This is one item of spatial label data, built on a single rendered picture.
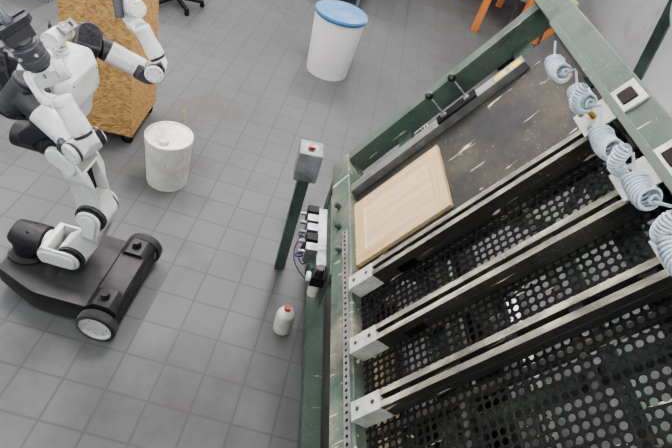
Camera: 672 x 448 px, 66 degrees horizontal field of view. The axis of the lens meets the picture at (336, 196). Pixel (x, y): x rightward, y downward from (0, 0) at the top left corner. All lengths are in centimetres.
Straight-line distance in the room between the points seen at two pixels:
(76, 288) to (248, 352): 91
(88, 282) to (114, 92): 135
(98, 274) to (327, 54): 301
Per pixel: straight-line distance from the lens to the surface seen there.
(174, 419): 271
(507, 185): 177
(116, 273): 291
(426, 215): 203
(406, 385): 166
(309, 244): 236
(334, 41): 496
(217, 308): 302
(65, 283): 293
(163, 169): 347
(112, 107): 379
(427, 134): 231
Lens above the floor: 247
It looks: 40 degrees down
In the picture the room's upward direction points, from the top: 19 degrees clockwise
